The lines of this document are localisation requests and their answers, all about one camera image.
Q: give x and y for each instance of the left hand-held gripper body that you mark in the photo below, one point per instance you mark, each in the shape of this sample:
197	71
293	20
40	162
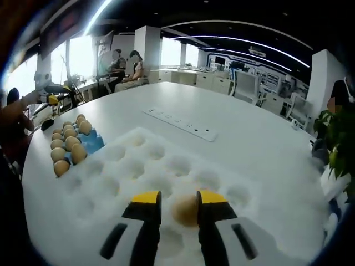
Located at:
41	80

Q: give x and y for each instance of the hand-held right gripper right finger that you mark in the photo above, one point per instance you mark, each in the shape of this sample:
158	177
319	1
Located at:
213	230

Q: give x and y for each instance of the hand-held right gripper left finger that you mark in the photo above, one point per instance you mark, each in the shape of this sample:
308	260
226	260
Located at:
144	227

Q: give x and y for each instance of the single brown egg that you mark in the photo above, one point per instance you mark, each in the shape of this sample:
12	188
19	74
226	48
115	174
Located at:
185	212

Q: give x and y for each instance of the group of brown eggs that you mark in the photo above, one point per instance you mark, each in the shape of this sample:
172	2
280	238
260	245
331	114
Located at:
72	141

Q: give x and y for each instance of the blue egg tray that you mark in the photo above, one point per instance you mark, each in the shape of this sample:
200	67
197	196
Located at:
91	141

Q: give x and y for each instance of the white foam egg tray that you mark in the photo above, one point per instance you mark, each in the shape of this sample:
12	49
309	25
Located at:
133	166

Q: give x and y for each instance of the small black object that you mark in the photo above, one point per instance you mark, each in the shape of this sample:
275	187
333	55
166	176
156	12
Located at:
47	125

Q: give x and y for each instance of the black pole stand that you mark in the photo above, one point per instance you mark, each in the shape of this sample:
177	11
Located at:
97	69

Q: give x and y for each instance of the large dark display screen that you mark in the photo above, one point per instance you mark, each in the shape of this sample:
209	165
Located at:
61	31

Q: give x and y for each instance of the long ceiling light strip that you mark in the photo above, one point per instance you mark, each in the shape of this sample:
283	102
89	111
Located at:
97	15

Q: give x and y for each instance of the white pillar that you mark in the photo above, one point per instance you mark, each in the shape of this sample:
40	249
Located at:
147	50
321	80

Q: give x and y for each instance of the person's dark clothing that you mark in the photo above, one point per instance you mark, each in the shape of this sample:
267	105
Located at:
8	199

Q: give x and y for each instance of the white power strip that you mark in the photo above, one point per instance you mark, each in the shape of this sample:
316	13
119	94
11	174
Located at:
180	123

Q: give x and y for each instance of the white blue object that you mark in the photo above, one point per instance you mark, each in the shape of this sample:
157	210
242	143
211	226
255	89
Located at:
334	213

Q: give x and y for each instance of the white plant pot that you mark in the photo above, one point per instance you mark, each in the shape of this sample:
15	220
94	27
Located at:
334	183

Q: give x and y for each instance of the grey object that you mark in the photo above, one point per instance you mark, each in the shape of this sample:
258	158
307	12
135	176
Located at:
319	151

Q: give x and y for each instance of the small white gadget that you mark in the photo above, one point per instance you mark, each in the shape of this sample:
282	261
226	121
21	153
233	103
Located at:
295	125

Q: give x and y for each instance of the row of white cabinets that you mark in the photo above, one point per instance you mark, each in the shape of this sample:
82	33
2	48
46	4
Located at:
194	77

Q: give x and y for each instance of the white office chair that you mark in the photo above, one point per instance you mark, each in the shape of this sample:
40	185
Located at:
247	86
298	108

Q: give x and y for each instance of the green potted plant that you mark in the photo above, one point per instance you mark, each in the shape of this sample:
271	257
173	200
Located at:
338	138

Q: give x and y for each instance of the black monitor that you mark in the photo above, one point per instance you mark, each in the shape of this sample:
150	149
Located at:
220	59

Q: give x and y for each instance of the ceiling air conditioner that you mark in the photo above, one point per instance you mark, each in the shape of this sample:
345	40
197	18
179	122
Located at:
258	51

